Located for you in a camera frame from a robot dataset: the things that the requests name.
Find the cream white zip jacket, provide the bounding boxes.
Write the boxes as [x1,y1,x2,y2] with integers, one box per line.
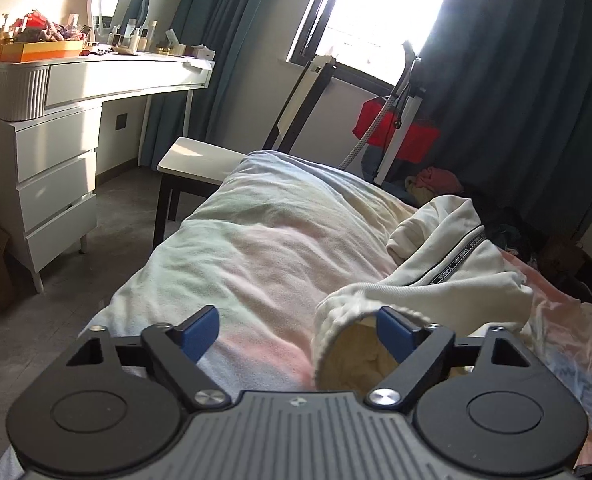
[312,195,533,394]

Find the pile of clothes beside bed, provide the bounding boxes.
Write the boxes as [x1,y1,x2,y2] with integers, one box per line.
[385,166,584,281]

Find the pastel tie-dye bed duvet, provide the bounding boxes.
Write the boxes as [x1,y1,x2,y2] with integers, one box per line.
[0,148,592,480]

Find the white stool with black legs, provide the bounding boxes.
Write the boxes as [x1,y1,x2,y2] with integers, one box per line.
[153,136,246,249]

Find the red bag on stand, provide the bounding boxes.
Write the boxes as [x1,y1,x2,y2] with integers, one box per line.
[351,97,441,165]

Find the white dressing table with drawers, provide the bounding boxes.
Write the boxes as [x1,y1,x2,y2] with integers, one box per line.
[0,53,215,292]

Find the teal curtain right of window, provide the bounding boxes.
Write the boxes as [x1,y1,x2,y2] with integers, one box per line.
[419,0,592,238]

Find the teal curtain of window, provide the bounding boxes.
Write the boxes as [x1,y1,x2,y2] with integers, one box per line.
[139,0,263,170]
[419,0,592,238]

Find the cosmetic bottles on dresser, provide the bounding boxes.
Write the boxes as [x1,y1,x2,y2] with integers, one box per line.
[100,18,215,61]

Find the teal curtain left of window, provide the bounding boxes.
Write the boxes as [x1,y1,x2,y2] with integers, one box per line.
[139,0,263,170]

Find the orange tray with clutter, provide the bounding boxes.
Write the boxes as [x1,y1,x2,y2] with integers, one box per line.
[0,10,91,63]

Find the wall power socket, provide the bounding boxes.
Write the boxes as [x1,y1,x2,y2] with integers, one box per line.
[115,113,128,130]

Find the black leaning frame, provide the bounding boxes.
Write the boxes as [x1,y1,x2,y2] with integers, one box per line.
[262,55,336,153]

